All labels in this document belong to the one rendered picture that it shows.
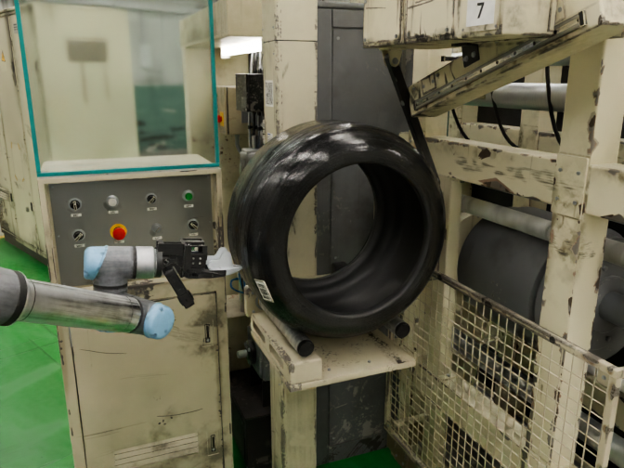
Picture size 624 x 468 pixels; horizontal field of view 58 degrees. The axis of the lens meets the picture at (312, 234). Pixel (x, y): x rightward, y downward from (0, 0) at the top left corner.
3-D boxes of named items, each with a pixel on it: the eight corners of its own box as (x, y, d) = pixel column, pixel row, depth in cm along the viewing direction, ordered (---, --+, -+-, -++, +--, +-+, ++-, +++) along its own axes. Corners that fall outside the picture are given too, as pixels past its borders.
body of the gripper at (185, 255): (211, 246, 133) (158, 245, 128) (208, 280, 135) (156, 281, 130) (204, 238, 140) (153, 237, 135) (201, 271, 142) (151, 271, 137)
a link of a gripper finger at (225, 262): (247, 253, 138) (209, 253, 134) (245, 276, 139) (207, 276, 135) (243, 249, 141) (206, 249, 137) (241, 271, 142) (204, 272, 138)
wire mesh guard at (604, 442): (383, 428, 211) (390, 248, 192) (387, 427, 211) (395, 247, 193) (573, 644, 130) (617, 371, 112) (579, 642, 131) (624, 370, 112)
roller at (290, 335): (256, 294, 172) (270, 291, 174) (258, 308, 174) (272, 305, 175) (296, 344, 141) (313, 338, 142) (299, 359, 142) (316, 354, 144)
